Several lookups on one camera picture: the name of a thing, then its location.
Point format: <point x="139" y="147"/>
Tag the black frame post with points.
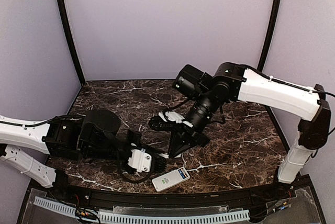
<point x="269" y="34"/>
<point x="70" y="41"/>

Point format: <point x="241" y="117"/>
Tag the black front rail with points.
<point x="248" y="197"/>

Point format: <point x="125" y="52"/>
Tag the small circuit board with wires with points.
<point x="84" y="213"/>

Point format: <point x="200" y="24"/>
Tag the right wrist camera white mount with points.
<point x="167" y="121"/>

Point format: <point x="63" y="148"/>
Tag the left black frame post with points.
<point x="70" y="41"/>

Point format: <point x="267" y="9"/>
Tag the white slotted cable duct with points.
<point x="146" y="215"/>

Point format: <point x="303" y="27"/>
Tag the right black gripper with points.
<point x="193" y="137"/>

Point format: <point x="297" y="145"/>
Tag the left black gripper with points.
<point x="136" y="135"/>

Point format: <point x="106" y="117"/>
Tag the right black frame post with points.
<point x="269" y="34"/>

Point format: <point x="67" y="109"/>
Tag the white remote control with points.
<point x="168" y="180"/>

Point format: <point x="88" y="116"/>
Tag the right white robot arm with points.
<point x="239" y="82"/>

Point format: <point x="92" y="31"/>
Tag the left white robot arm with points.
<point x="73" y="137"/>

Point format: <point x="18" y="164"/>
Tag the blue battery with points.
<point x="184" y="175"/>

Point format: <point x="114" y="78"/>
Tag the white battery cover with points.
<point x="167" y="156"/>

